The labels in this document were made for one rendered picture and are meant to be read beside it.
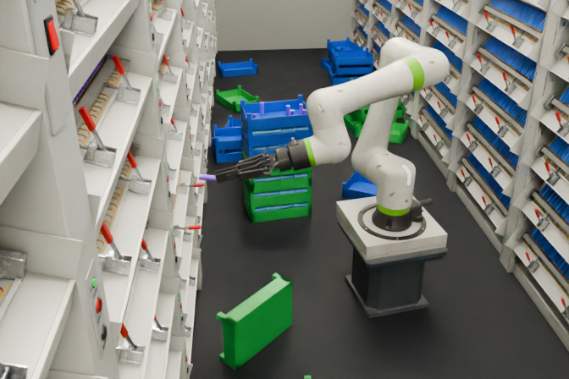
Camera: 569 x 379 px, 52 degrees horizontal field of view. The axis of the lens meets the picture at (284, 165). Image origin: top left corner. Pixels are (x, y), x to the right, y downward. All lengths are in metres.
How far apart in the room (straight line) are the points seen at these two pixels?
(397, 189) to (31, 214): 1.61
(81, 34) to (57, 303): 0.36
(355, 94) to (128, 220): 0.93
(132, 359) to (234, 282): 1.40
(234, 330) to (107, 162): 1.19
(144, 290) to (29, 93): 0.75
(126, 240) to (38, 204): 0.45
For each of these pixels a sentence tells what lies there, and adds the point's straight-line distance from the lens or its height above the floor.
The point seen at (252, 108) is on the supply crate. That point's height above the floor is 0.51.
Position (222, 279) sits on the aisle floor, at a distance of 2.50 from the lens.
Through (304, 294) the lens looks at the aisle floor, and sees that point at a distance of 2.41.
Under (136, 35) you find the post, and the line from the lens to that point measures 1.28.
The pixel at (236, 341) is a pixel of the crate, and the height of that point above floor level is 0.12.
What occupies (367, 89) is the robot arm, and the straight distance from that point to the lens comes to 1.86.
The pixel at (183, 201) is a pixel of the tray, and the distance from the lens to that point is 1.97.
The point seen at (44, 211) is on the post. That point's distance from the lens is 0.64.
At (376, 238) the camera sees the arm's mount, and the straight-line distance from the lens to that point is 2.15.
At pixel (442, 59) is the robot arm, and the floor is 0.96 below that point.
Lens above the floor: 1.51
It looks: 26 degrees down
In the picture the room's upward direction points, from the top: straight up
